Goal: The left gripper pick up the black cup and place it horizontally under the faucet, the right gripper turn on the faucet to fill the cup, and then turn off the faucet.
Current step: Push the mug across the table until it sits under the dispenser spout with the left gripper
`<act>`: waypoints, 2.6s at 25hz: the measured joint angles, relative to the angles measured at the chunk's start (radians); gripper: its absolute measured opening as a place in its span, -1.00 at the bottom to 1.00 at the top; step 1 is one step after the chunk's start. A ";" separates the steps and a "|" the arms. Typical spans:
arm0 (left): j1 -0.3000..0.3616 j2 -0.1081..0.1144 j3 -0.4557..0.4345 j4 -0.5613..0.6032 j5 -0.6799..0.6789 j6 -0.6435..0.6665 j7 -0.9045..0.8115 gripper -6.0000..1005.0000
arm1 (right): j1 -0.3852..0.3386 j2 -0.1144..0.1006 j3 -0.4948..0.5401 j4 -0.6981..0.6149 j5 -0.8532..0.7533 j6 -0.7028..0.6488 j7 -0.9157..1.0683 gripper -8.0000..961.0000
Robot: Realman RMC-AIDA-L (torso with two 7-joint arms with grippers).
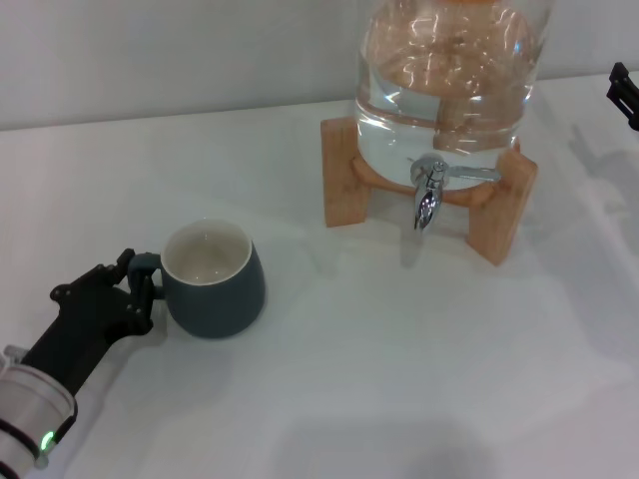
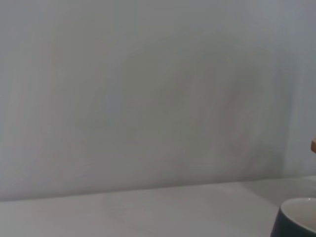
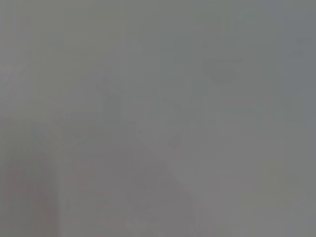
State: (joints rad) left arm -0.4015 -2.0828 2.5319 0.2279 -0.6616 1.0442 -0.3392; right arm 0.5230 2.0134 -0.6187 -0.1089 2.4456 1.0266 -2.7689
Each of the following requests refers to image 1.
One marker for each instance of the wooden dispenser stand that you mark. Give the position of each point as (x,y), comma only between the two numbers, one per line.
(339,174)

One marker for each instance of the glass water dispenser jar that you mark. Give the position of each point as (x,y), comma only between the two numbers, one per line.
(399,135)

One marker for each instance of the chrome faucet with lever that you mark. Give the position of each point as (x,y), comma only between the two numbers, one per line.
(427,199)

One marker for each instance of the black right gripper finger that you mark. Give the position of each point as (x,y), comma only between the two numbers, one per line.
(626,90)

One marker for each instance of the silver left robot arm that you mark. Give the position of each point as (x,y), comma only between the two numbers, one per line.
(25,404)

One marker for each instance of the dark grey ceramic mug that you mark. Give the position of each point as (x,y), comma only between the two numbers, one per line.
(219,309)

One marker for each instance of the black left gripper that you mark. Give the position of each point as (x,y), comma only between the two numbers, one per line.
(80,329)

